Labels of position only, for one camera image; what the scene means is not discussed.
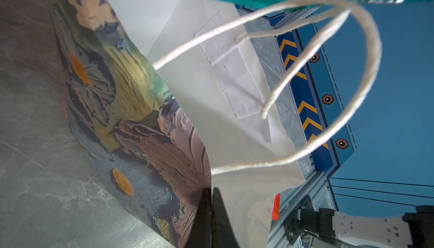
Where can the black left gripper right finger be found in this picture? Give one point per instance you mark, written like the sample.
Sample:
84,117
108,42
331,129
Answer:
222,235

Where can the aluminium frame rail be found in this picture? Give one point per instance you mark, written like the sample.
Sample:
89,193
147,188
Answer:
318,187

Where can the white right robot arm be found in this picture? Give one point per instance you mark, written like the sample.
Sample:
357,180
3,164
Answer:
411,230

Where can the red snack packet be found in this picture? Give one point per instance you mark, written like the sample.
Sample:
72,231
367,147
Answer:
276,207

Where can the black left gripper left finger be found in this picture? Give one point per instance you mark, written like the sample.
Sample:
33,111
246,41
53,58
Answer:
201,230

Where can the floral paper gift bag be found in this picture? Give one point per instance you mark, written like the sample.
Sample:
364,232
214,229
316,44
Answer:
170,97

